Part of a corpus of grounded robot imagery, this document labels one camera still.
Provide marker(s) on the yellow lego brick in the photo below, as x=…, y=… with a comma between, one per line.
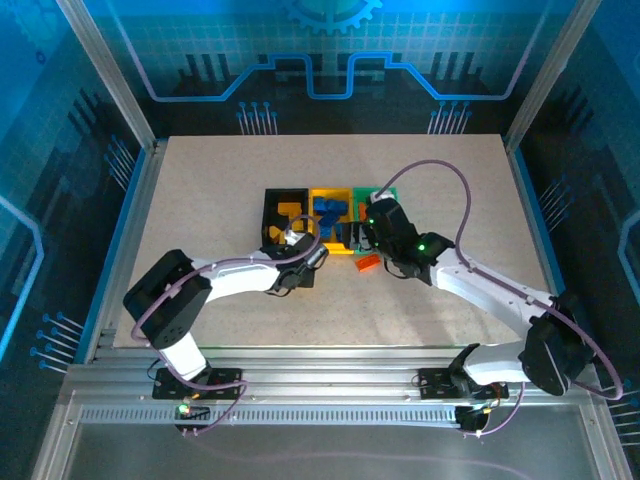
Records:
x=274, y=232
x=290, y=209

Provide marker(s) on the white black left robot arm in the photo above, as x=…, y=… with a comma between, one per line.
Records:
x=235, y=276

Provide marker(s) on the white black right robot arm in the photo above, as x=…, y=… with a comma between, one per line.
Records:
x=490, y=291

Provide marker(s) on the green plastic container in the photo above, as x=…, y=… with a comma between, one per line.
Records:
x=359, y=195

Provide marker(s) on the yellow plastic container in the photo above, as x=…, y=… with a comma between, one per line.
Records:
x=341, y=192

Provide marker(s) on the black plastic container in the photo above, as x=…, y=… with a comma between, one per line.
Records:
x=272, y=200

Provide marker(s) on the small controller board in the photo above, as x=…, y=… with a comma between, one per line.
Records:
x=192, y=411
x=472, y=416

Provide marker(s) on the aluminium frame beam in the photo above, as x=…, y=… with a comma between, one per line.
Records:
x=325, y=370

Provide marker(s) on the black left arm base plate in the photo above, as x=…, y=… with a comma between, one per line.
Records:
x=225, y=381

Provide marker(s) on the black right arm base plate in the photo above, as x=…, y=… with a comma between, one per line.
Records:
x=432, y=382

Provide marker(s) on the aluminium frame post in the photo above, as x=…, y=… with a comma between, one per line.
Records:
x=107, y=75
x=550, y=75

